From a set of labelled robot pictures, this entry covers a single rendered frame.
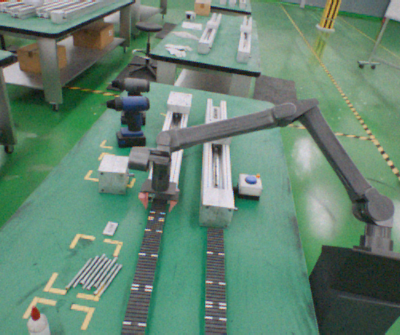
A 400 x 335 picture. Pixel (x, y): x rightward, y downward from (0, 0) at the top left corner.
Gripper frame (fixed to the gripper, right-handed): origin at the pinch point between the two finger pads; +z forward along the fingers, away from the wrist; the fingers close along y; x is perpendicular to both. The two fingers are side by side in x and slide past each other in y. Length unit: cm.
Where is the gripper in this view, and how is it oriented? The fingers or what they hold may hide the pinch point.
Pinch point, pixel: (158, 207)
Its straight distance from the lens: 111.1
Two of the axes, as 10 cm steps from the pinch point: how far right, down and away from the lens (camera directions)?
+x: -0.4, 5.5, -8.3
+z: -1.3, 8.2, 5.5
